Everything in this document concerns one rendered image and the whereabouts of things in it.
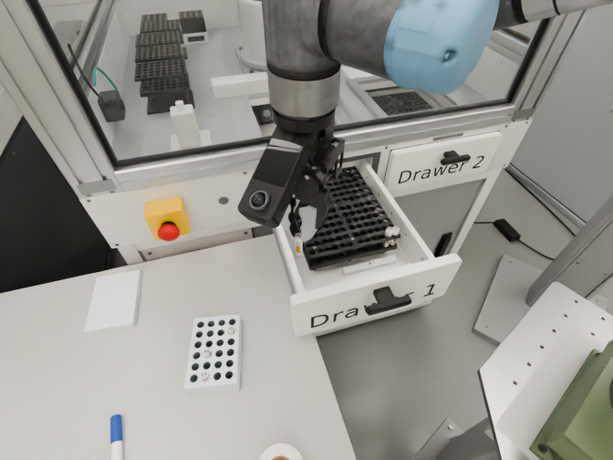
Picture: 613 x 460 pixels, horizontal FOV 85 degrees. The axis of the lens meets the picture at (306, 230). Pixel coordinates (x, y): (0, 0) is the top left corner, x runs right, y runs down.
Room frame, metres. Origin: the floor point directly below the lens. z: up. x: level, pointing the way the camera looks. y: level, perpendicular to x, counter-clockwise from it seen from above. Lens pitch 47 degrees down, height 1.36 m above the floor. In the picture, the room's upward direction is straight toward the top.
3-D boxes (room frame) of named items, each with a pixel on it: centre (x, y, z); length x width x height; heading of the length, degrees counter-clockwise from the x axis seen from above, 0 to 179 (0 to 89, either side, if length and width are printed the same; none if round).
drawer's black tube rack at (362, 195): (0.49, -0.06, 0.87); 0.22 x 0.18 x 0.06; 17
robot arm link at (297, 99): (0.35, 0.01, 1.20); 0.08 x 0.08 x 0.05
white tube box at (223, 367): (0.24, 0.16, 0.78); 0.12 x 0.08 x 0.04; 5
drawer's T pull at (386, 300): (0.28, -0.12, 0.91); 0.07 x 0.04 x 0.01; 107
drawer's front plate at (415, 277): (0.30, -0.12, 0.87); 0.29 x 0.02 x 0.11; 107
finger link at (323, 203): (0.33, -0.01, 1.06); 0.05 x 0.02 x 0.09; 63
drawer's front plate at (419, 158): (0.68, -0.33, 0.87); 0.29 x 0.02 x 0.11; 107
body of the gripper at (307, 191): (0.36, 0.00, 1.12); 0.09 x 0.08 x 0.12; 153
